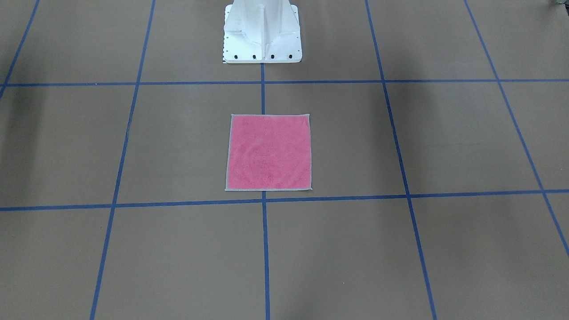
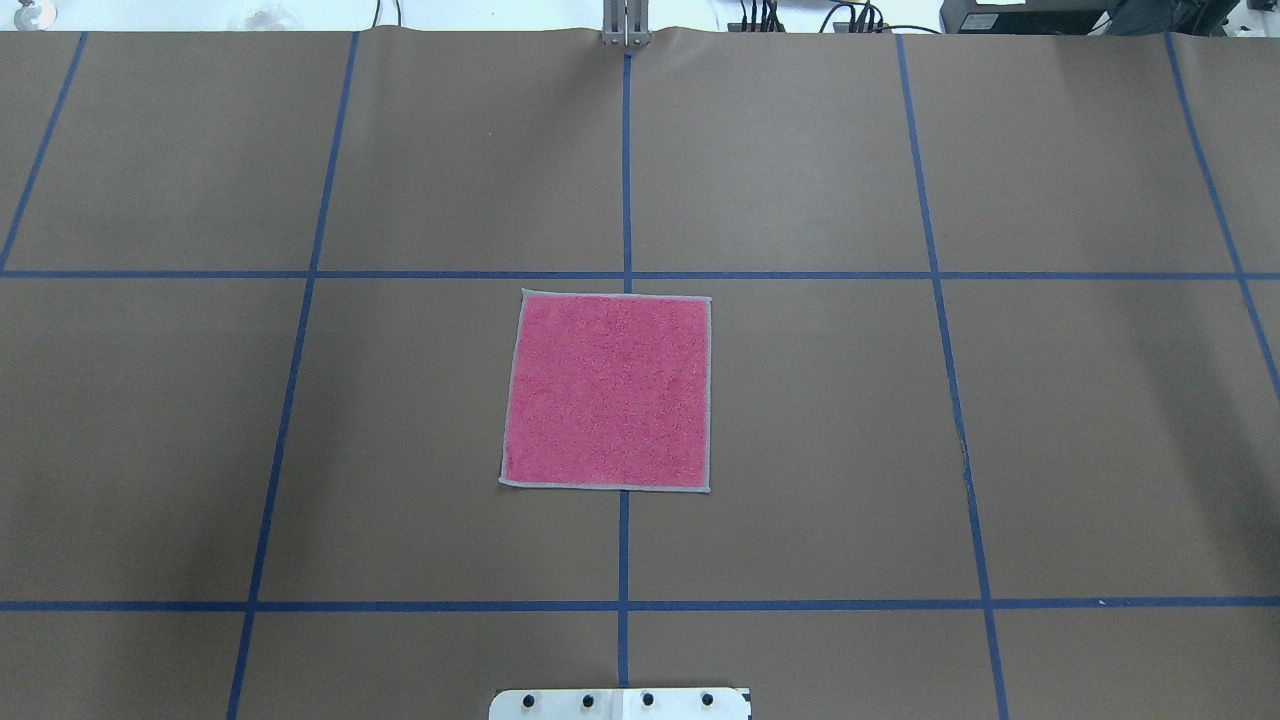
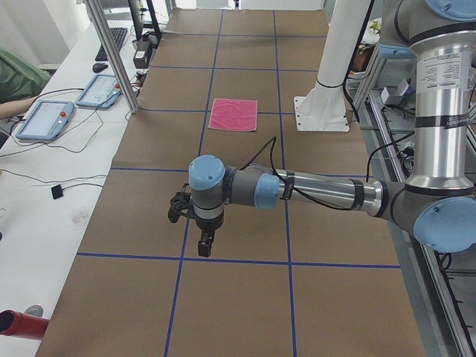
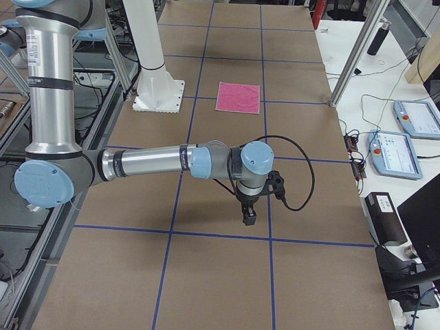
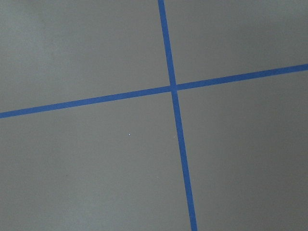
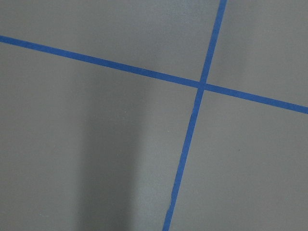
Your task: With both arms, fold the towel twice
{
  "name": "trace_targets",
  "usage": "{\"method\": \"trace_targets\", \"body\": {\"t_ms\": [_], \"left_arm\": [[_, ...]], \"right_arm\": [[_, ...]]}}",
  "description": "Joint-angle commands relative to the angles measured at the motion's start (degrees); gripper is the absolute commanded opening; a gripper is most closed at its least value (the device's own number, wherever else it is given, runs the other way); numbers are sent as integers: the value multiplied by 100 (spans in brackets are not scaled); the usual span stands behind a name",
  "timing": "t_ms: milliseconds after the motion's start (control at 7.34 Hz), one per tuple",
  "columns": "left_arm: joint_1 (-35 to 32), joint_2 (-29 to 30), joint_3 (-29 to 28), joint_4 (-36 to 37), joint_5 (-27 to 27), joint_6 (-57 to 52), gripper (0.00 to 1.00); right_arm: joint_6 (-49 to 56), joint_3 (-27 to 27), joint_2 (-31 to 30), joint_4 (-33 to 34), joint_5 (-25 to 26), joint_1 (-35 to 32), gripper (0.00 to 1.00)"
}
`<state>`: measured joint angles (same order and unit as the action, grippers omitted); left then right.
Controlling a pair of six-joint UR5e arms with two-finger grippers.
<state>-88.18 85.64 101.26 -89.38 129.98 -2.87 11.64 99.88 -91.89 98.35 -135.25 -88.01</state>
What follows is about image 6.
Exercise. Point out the long blue tape line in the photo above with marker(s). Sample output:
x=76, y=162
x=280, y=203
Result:
x=154, y=74

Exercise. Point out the crossing blue tape line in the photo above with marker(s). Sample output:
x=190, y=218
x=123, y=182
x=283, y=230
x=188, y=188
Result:
x=194, y=115

